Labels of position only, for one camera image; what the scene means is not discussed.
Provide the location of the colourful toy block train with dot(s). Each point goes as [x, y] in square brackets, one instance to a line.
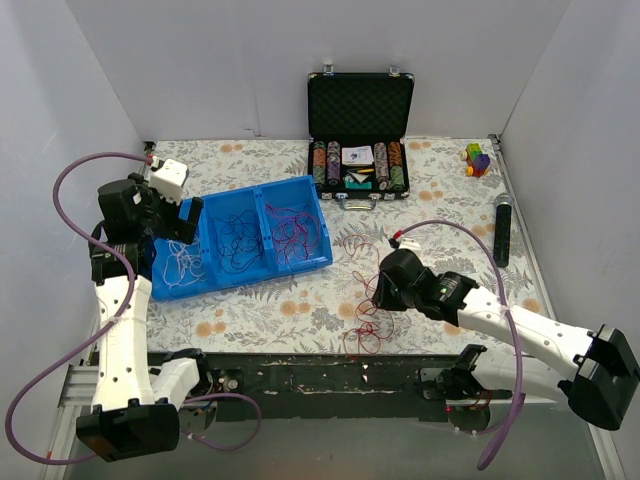
[477, 161]

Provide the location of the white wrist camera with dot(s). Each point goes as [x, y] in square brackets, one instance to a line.
[400, 241]
[167, 178]

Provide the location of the black poker chip case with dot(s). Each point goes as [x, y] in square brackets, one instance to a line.
[357, 109]

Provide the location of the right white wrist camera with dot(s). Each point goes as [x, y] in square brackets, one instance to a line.
[400, 241]

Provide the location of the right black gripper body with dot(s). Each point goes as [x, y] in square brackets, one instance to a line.
[382, 293]

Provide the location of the black handheld microphone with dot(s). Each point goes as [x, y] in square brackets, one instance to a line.
[502, 231]

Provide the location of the playing card deck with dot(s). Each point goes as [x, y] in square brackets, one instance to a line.
[357, 156]

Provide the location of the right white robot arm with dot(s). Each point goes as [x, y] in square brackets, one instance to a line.
[593, 372]

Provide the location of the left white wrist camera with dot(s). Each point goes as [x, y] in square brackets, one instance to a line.
[167, 178]

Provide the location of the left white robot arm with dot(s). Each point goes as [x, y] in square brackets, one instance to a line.
[134, 413]

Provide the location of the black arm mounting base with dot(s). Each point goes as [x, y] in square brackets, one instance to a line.
[328, 386]

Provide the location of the floral table mat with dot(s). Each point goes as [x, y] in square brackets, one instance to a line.
[450, 215]

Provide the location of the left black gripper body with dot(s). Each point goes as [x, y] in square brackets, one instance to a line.
[185, 223]

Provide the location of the blue plastic divided bin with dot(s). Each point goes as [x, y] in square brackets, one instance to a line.
[246, 236]

